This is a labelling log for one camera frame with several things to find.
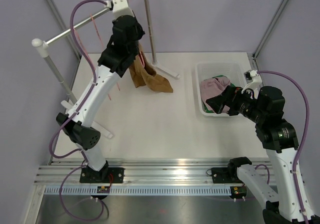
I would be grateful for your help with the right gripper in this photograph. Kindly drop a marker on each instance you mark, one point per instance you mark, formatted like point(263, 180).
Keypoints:
point(231, 96)

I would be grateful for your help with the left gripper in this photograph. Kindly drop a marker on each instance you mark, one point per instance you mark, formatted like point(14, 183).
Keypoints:
point(139, 32)

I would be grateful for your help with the green tank top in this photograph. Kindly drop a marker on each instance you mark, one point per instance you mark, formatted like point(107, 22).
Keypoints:
point(210, 110)

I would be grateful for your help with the mauve tank top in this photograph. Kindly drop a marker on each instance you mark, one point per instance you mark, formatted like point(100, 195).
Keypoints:
point(213, 88)

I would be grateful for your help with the pink hanger of brown top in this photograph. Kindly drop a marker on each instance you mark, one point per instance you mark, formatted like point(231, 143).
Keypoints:
point(140, 55)

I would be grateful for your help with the pink hanger of mauve top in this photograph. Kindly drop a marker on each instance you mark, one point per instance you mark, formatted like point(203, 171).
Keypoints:
point(102, 46)

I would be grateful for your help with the brown tank top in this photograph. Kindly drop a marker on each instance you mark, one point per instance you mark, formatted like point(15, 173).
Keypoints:
point(148, 76)

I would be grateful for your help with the pink hanger of green top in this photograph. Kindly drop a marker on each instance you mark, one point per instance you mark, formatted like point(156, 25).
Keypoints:
point(78, 41)

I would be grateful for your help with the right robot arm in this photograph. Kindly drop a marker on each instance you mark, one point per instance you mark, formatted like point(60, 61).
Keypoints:
point(289, 204)

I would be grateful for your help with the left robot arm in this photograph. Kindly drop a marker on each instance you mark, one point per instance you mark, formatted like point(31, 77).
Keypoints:
point(119, 55)

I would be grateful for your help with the white plastic basket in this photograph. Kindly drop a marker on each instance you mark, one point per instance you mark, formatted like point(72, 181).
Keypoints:
point(206, 70)

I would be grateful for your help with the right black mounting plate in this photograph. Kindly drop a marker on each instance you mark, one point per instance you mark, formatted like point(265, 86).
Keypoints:
point(221, 175)

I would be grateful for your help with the black mounting plate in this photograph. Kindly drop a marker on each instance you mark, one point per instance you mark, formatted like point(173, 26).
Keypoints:
point(113, 175)
point(221, 175)

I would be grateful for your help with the clothes rack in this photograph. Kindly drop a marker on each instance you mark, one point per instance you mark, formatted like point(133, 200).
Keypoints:
point(42, 48)

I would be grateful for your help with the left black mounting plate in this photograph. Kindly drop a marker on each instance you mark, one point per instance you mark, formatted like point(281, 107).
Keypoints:
point(113, 175)

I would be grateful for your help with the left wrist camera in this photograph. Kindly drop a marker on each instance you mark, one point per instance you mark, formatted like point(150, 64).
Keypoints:
point(119, 8)

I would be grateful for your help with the left frame post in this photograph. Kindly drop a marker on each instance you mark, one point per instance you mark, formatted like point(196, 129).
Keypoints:
point(62, 26)

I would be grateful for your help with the frame post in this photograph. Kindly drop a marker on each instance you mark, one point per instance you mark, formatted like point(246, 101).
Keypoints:
point(62, 26)
point(271, 26)

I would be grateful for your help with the right frame post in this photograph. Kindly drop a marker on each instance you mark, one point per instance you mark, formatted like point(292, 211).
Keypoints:
point(271, 26)

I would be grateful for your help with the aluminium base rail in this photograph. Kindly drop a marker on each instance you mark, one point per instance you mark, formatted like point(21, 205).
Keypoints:
point(152, 171)

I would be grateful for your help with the white slotted cable duct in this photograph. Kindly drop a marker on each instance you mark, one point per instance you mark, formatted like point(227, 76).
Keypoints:
point(138, 190)

